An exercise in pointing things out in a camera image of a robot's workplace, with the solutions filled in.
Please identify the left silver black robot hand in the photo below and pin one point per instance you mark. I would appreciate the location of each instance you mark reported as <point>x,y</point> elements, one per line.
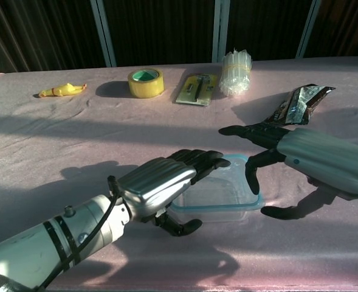
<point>157,182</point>

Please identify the bundle of clear plastic sticks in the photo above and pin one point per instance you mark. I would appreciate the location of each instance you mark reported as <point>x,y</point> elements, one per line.
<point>236,79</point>

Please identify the white metal frame post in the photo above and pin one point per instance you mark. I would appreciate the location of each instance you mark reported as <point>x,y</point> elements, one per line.
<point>102,30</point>
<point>221,30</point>
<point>309,27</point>

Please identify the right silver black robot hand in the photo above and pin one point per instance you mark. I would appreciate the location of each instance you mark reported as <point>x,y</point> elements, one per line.
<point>324,158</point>

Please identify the brown foil snack packet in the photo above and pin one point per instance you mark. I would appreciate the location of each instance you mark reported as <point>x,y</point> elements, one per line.
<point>297,105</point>

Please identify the yellow rubber chicken toy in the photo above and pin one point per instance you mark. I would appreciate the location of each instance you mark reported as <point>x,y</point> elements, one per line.
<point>61,90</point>

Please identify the pink tablecloth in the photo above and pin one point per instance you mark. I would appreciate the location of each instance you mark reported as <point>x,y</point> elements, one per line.
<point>105,130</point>

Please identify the clear plastic container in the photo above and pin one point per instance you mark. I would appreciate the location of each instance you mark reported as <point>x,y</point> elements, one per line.
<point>215,216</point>
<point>224,188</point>

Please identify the yellow rubber band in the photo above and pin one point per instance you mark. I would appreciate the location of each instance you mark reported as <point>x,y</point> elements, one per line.
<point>236,66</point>

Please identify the yellow tape roll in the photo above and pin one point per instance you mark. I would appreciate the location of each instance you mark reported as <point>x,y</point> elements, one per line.
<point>146,86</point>

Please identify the razor in yellow blister pack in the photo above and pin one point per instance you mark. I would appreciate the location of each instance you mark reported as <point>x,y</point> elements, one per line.
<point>197,89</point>

